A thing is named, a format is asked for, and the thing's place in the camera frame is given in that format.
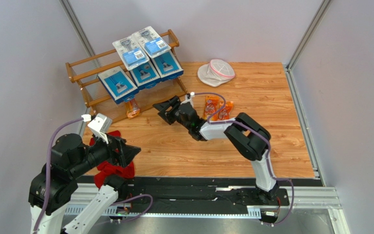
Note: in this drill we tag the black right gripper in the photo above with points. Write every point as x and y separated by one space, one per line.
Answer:
174 110

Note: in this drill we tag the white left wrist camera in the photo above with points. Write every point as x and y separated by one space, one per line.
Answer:
98 125

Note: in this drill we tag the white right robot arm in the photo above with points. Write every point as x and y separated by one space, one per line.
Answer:
250 139

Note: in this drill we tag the large blue Harry's razor box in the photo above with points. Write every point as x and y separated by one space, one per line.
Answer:
145 76

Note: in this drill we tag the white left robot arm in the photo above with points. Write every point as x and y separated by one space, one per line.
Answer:
69 158

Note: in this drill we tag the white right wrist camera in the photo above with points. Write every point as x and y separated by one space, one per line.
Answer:
189 99

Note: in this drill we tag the Gillette razor blister pack front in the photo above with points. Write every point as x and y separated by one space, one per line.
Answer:
130 52

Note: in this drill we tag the gillette razor blister pack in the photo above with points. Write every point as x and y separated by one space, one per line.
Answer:
151 42
130 52

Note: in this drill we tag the white mesh laundry bag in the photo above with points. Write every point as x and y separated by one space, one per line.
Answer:
216 73

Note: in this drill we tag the small blue Harry's razor box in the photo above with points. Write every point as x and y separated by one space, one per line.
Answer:
118 84

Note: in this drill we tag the red cloth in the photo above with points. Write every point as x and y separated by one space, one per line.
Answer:
107 169

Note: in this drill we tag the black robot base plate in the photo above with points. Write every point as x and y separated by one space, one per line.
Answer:
194 195

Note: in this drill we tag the aluminium frame rail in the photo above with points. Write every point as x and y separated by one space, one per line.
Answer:
307 194

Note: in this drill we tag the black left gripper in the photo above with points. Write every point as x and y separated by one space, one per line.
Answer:
126 152

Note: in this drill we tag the orange bic razor bag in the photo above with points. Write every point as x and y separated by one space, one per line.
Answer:
211 106
225 112
132 109

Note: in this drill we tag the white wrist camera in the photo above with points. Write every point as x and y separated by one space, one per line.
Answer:
98 125
189 99

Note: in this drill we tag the wooden two-tier shelf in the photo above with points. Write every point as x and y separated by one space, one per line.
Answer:
95 96

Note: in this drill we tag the blue Harry's box on shelf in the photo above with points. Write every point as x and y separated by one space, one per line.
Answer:
167 66

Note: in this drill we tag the orange Bic razor bag front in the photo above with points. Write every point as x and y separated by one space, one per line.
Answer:
132 109

